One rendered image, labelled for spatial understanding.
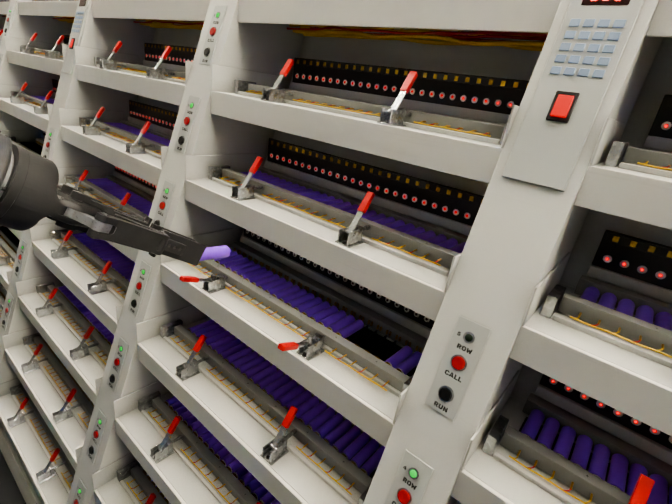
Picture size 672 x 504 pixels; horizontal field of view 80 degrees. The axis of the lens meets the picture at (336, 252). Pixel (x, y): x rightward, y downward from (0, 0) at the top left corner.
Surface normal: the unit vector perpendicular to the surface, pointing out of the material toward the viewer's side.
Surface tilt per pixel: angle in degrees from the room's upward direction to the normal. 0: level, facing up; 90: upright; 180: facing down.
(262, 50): 90
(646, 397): 108
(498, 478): 18
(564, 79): 90
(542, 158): 90
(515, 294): 90
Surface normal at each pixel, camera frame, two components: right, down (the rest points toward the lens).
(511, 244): -0.56, -0.09
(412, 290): -0.63, 0.21
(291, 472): 0.14, -0.92
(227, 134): 0.76, 0.34
